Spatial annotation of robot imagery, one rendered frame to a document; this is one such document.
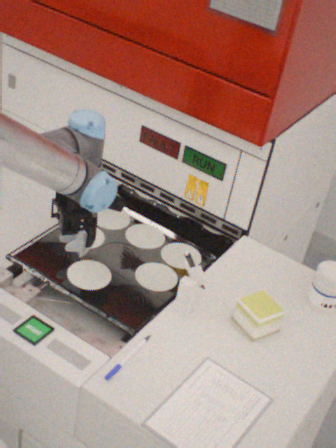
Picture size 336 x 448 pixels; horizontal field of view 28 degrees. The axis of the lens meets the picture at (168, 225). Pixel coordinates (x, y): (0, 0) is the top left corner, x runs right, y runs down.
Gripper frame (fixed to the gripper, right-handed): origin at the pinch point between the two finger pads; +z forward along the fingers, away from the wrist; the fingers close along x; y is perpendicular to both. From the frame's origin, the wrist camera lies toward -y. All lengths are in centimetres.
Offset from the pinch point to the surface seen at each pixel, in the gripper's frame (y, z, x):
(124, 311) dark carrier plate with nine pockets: -1.8, 2.0, 19.4
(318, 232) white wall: -160, 82, -73
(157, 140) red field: -24.0, -18.3, -14.6
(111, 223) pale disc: -12.1, 2.0, -10.6
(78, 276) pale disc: 3.4, 1.9, 6.0
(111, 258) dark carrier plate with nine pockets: -6.4, 2.0, 2.1
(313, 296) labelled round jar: -37, -8, 37
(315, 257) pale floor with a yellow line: -157, 92, -67
